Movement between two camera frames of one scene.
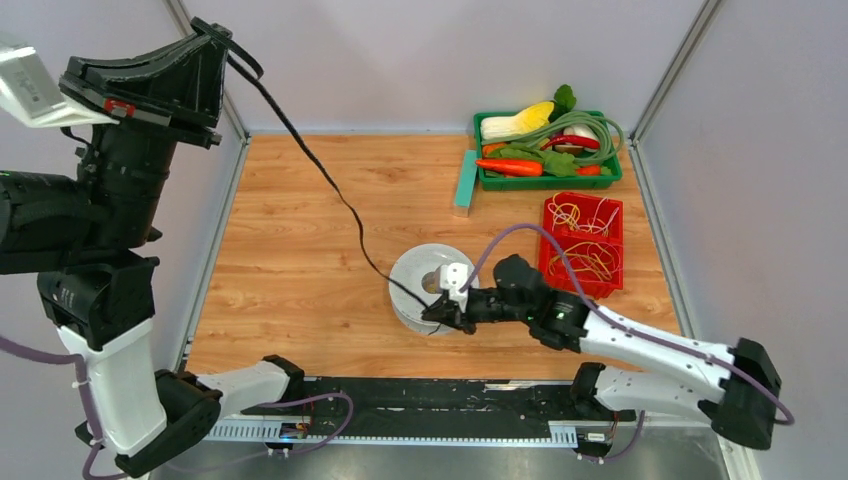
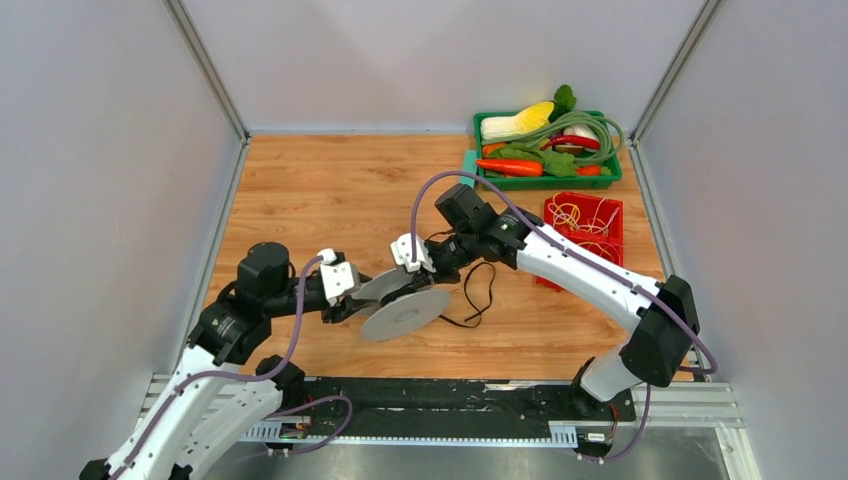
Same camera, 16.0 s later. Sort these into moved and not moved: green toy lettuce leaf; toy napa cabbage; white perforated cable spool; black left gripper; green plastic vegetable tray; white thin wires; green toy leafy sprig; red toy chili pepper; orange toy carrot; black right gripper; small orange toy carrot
Moved: white perforated cable spool; black right gripper; black left gripper
Not moved: green toy lettuce leaf; toy napa cabbage; small orange toy carrot; orange toy carrot; green toy leafy sprig; red toy chili pepper; green plastic vegetable tray; white thin wires
